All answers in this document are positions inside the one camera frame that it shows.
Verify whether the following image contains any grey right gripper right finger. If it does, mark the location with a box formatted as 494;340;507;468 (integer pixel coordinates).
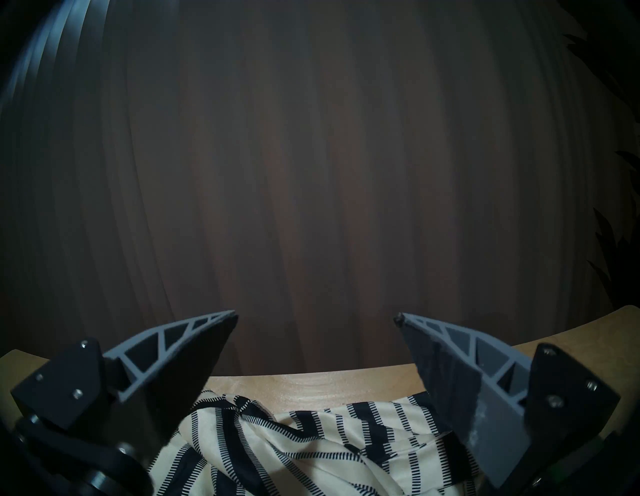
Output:
394;312;621;488

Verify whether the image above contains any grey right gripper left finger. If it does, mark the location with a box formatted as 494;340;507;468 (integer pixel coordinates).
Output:
11;310;239;451

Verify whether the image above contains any cream black striped shirt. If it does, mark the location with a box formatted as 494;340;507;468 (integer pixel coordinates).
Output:
147;391;485;496

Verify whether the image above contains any grey pleated curtain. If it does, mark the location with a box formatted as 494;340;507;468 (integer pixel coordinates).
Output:
0;0;616;376

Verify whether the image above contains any tall dark leafy plant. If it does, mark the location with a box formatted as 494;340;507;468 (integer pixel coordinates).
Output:
562;30;640;308

